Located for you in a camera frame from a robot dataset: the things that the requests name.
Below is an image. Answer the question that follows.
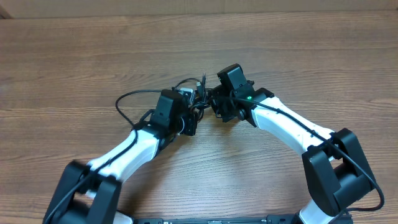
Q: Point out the black USB-A cable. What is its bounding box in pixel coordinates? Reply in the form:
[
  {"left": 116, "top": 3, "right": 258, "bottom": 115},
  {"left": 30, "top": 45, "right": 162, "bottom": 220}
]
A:
[{"left": 191, "top": 72, "right": 214, "bottom": 122}]

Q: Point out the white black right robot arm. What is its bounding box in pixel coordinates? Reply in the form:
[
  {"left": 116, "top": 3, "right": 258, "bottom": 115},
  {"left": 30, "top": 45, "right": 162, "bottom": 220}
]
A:
[{"left": 209, "top": 63, "right": 385, "bottom": 224}]

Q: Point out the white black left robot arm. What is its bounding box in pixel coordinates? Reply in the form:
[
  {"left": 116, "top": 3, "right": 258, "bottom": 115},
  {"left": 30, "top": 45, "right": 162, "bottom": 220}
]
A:
[{"left": 44, "top": 88, "right": 198, "bottom": 223}]

